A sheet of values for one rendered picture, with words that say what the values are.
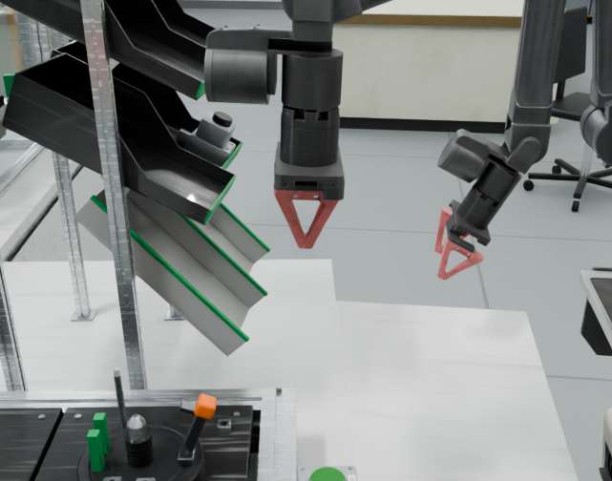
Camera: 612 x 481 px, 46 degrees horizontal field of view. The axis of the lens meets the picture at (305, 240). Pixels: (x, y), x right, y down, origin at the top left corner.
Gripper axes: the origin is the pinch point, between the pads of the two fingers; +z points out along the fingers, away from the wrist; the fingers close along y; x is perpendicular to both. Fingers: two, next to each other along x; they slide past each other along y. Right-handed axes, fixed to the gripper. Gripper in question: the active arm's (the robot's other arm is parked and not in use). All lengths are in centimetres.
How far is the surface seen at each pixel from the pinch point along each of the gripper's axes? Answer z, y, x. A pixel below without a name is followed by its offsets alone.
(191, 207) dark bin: 3.1, -15.2, -14.0
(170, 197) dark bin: 2.0, -15.6, -16.7
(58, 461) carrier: 27.7, 3.4, -27.7
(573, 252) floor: 119, -245, 137
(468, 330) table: 37, -41, 31
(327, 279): 38, -61, 6
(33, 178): 41, -119, -72
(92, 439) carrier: 20.9, 7.3, -22.3
